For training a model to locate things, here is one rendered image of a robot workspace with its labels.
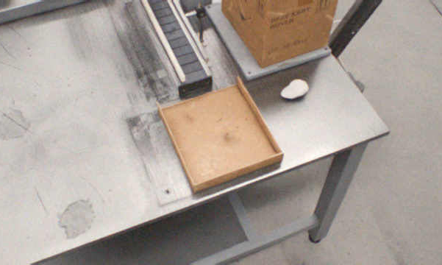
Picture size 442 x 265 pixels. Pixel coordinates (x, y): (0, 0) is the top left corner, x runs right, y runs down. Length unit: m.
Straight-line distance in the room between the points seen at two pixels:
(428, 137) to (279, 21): 1.39
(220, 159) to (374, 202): 1.13
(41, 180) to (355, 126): 0.89
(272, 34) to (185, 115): 0.34
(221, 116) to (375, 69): 1.54
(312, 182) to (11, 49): 1.39
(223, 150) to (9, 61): 0.77
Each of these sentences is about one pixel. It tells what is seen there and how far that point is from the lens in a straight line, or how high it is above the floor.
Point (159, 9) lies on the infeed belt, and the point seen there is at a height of 0.88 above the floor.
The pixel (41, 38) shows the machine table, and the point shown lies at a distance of 1.74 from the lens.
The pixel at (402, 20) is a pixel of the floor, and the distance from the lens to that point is 3.17.
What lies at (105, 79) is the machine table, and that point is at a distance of 1.55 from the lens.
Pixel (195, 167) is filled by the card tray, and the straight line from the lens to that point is 1.32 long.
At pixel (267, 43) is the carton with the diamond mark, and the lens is 1.45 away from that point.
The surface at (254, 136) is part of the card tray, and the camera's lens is 1.38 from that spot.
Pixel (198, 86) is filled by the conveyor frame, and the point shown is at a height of 0.85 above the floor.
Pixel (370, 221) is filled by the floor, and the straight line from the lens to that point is 2.26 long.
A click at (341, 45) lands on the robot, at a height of 0.52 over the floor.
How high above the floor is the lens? 1.96
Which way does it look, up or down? 54 degrees down
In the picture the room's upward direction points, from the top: straight up
